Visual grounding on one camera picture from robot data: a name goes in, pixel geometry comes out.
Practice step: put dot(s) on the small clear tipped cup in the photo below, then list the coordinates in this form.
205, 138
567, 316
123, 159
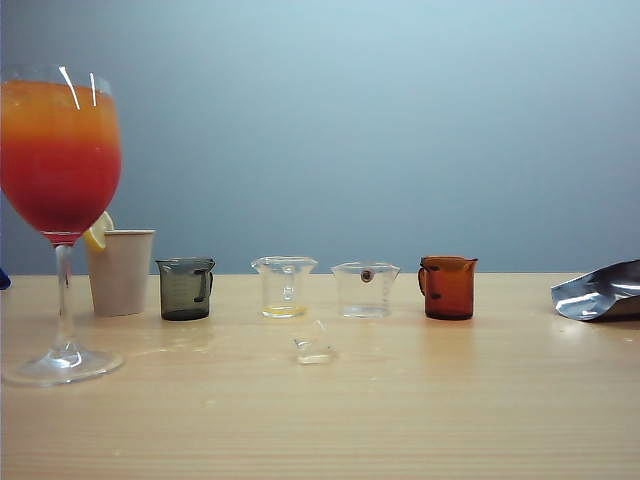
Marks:
314, 347

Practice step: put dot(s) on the yellow lemon slice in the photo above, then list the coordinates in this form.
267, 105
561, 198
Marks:
99, 234

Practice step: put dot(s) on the silver foil bag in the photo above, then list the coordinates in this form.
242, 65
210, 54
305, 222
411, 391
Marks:
595, 295

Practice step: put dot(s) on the clear measuring cup yellow residue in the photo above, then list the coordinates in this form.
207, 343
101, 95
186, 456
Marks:
284, 311

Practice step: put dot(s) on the wine glass with orange-red drink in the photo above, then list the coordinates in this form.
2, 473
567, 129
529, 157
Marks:
60, 165

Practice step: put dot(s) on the white paper cup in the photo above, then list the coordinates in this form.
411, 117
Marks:
122, 275

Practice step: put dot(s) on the blue object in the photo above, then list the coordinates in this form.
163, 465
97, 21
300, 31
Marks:
4, 279

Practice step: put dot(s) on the smoky grey measuring cup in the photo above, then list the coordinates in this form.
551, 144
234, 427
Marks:
180, 295

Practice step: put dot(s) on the amber measuring cup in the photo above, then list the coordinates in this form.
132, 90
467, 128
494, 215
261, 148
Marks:
450, 295

